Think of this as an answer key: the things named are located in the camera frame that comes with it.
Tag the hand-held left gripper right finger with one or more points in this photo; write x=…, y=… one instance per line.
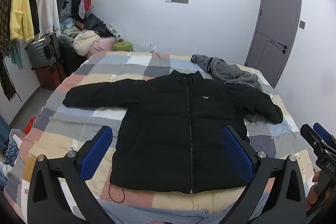
x=237, y=155

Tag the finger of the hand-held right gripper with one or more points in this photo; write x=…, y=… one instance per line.
x=311, y=136
x=322, y=130

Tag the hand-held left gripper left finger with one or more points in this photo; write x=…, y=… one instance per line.
x=95, y=153

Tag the black puffer jacket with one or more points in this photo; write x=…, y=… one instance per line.
x=162, y=129

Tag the light blue clothes pile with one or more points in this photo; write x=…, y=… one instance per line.
x=69, y=27

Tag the person's right hand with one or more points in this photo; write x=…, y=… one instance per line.
x=313, y=195

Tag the bed with patchwork quilt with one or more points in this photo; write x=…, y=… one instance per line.
x=76, y=132

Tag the red cloth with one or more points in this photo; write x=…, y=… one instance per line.
x=29, y=126

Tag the blue flower printed bag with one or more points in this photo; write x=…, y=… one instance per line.
x=14, y=151

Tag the grey fleece garment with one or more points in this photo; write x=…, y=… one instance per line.
x=223, y=69

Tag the red-brown suitcase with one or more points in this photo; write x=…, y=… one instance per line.
x=50, y=77

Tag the blue cloth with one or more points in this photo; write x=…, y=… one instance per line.
x=4, y=134

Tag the pink cloth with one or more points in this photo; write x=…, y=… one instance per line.
x=102, y=47

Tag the green box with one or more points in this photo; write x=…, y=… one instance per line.
x=123, y=46

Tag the cream fleece garment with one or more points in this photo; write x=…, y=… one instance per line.
x=84, y=43

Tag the grey door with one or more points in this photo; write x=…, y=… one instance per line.
x=275, y=29

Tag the grey suitcase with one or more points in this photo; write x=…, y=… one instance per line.
x=42, y=52

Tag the teal hanging cloth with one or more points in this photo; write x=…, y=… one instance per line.
x=16, y=56

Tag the black jacket pile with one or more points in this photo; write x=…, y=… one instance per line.
x=95, y=24

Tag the brown patterned scarf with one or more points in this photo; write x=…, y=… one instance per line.
x=4, y=29

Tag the white hoodie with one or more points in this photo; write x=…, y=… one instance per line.
x=47, y=3

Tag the black hanging garment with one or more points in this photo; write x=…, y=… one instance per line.
x=32, y=3

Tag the yellow fleece jacket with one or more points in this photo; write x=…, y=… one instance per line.
x=21, y=8

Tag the grey wall switch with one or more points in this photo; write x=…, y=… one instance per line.
x=302, y=24

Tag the grey wall panel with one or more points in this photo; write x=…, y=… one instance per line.
x=178, y=0

